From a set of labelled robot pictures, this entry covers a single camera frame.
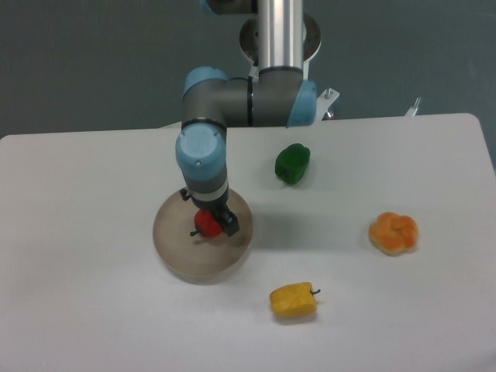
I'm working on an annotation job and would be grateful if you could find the yellow bell pepper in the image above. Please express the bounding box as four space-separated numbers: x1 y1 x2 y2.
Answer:
269 282 321 319

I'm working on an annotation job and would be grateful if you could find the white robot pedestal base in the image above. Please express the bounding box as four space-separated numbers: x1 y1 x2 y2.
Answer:
160 11 423 129

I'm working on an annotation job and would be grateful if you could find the green bell pepper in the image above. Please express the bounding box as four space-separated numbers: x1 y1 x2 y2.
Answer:
274 143 311 185

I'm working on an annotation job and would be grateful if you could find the red bell pepper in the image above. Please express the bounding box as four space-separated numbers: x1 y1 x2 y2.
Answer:
190 210 223 238

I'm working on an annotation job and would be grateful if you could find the orange knotted bread roll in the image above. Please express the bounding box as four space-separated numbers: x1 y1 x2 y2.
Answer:
368 212 419 255

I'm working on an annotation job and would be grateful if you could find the beige round plate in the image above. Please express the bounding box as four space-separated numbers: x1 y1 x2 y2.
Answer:
153 190 253 284

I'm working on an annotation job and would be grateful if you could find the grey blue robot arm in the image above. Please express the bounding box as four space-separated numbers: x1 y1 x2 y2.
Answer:
175 1 317 236

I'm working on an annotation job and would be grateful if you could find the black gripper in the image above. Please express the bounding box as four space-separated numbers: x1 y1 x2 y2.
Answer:
180 188 239 236

